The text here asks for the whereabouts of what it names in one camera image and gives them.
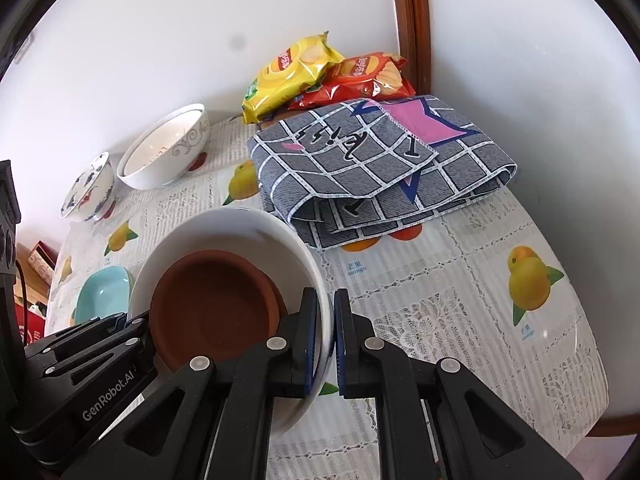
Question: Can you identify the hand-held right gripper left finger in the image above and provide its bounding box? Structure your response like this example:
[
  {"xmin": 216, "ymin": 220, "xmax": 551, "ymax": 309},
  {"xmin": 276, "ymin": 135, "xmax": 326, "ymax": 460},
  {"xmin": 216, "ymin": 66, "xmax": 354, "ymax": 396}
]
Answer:
[{"xmin": 60, "ymin": 287, "xmax": 321, "ymax": 480}]

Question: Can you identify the brown wooden door frame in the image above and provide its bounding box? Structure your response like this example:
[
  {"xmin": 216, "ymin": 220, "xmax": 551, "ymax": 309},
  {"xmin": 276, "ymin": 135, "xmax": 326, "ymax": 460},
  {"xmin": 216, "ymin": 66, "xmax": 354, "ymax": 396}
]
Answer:
[{"xmin": 387, "ymin": 0, "xmax": 433, "ymax": 98}]

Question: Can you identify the large white swirl bowl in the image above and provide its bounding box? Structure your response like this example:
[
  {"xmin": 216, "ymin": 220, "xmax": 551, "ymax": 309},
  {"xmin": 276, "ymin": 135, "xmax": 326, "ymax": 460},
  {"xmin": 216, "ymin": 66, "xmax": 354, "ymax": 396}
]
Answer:
[{"xmin": 116, "ymin": 103, "xmax": 211, "ymax": 191}]

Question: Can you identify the grey checkered cloth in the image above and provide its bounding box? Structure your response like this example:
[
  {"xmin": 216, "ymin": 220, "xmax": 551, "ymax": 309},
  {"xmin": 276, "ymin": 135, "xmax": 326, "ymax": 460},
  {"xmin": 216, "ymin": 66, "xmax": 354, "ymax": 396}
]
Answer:
[{"xmin": 248, "ymin": 94, "xmax": 518, "ymax": 251}]

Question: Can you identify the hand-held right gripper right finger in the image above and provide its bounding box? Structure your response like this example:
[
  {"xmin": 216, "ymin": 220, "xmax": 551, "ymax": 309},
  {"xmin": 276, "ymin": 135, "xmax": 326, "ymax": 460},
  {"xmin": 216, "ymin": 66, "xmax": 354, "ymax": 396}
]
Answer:
[{"xmin": 333, "ymin": 288, "xmax": 571, "ymax": 480}]

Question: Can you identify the blue crane pattern bowl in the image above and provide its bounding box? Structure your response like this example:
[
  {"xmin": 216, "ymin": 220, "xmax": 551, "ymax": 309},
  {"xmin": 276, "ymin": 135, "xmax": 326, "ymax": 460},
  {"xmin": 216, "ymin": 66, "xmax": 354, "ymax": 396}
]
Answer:
[{"xmin": 60, "ymin": 151, "xmax": 117, "ymax": 222}]

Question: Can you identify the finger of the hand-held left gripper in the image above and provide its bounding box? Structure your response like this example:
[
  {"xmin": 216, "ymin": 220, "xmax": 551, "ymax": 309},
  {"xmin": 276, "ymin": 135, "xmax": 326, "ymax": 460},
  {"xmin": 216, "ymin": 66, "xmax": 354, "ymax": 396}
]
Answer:
[
  {"xmin": 24, "ymin": 313, "xmax": 128, "ymax": 356},
  {"xmin": 42, "ymin": 312, "xmax": 156, "ymax": 378}
]

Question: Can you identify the red carton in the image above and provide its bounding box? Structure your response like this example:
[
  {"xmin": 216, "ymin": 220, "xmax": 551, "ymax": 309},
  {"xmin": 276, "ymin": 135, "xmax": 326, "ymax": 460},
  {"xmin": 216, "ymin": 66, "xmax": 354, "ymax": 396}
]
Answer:
[{"xmin": 20, "ymin": 305, "xmax": 48, "ymax": 343}]

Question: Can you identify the light blue plate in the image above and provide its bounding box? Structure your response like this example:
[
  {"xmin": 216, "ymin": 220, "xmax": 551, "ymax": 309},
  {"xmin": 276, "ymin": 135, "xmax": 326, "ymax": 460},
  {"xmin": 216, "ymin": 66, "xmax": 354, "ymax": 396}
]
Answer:
[{"xmin": 74, "ymin": 266, "xmax": 135, "ymax": 326}]

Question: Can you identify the white bowl with painted inside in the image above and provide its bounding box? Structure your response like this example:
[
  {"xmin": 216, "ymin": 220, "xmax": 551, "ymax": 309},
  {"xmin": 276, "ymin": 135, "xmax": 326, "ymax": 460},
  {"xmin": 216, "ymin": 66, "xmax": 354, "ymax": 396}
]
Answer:
[{"xmin": 122, "ymin": 110, "xmax": 203, "ymax": 176}]

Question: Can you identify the fruit print tablecloth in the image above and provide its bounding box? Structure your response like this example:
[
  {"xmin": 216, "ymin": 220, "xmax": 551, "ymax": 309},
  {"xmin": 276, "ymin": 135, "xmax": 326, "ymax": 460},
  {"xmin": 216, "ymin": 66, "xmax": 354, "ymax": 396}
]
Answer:
[{"xmin": 44, "ymin": 120, "xmax": 613, "ymax": 480}]

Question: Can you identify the black cable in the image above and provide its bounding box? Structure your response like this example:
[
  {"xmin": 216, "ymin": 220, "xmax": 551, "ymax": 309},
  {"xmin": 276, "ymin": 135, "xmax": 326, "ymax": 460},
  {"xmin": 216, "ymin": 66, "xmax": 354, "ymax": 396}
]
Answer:
[{"xmin": 15, "ymin": 260, "xmax": 31, "ymax": 343}]

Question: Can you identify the yellow chip bag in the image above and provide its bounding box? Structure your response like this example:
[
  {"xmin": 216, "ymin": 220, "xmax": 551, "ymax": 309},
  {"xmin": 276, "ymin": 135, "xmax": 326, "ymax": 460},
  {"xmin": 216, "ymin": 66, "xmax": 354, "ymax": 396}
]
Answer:
[{"xmin": 242, "ymin": 31, "xmax": 346, "ymax": 125}]

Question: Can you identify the red chip bag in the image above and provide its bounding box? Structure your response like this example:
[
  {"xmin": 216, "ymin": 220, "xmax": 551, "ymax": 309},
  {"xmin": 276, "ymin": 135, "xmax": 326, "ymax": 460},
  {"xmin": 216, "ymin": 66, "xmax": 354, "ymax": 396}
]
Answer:
[{"xmin": 287, "ymin": 51, "xmax": 417, "ymax": 111}]

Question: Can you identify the brown clay dish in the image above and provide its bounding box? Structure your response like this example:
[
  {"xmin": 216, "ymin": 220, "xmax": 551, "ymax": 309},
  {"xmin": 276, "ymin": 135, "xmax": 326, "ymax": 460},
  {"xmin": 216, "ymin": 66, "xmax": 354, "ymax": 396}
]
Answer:
[{"xmin": 149, "ymin": 251, "xmax": 288, "ymax": 372}]

